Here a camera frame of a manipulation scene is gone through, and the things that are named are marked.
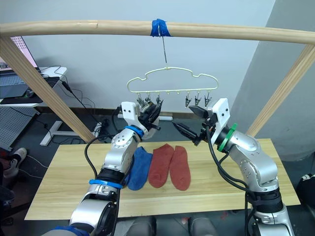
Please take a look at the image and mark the wooden horizontal pole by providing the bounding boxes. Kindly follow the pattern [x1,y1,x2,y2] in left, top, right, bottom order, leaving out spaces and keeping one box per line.
[0,20,315,46]

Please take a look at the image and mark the metal hanger hook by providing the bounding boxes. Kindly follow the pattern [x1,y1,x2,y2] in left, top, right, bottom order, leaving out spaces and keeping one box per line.
[158,21,169,63]

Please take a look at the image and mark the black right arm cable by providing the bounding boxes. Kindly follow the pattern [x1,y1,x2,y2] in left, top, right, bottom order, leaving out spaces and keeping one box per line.
[206,126,256,236]

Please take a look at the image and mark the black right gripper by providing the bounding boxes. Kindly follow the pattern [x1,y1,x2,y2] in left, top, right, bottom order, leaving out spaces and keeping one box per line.
[172,105,218,147]

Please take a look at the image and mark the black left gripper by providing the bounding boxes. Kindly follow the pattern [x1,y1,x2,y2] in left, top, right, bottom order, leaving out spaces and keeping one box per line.
[138,100,163,133]

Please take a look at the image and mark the black mouse pad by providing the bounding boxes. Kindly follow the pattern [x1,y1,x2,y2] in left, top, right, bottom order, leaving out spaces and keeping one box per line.
[0,96,43,106]

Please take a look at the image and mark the cream plastic clip hanger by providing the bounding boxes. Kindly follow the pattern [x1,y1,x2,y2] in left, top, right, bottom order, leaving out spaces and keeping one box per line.
[126,65,220,95]

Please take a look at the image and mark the blue sock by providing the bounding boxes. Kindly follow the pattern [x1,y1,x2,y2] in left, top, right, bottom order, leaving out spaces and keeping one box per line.
[124,146,154,191]

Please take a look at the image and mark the blue tape wrap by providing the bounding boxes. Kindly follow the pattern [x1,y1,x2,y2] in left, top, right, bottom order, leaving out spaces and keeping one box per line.
[150,18,171,38]

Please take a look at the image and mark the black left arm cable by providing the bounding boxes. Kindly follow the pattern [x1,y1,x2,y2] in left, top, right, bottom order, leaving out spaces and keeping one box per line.
[84,105,125,184]

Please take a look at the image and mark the wooden slanted post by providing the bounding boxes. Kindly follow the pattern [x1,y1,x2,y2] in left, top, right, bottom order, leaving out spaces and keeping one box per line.
[0,36,100,145]
[246,45,315,139]

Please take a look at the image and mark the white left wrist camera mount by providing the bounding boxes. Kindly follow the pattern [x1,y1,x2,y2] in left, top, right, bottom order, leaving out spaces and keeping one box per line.
[121,101,158,141]

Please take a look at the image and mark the grey perforated panel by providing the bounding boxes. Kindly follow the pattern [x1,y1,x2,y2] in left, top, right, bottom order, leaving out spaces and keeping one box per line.
[0,106,40,151]

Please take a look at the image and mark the white sneaker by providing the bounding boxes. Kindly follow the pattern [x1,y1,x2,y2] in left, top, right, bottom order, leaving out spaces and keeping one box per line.
[3,147,28,178]

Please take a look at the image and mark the red sock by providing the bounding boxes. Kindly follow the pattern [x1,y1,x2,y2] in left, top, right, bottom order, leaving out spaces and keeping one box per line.
[148,144,176,189]
[169,145,192,191]

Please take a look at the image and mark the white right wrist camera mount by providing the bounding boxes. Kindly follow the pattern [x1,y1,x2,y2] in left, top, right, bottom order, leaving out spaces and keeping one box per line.
[209,98,232,146]

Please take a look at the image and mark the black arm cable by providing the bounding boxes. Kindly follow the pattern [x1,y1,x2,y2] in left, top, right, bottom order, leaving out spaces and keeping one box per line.
[206,126,256,236]
[84,105,125,184]

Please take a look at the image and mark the green right wrist ring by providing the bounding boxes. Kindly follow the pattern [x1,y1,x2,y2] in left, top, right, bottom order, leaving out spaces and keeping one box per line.
[216,122,238,153]

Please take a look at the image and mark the white standing desk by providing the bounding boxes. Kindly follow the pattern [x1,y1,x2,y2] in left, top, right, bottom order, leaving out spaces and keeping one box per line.
[0,66,77,147]

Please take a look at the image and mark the black and white bag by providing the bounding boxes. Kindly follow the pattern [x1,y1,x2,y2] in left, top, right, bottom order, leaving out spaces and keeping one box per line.
[295,173,315,215]

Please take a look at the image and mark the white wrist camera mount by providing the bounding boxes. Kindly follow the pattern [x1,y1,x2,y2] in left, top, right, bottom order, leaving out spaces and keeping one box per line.
[209,98,232,146]
[121,101,158,141]

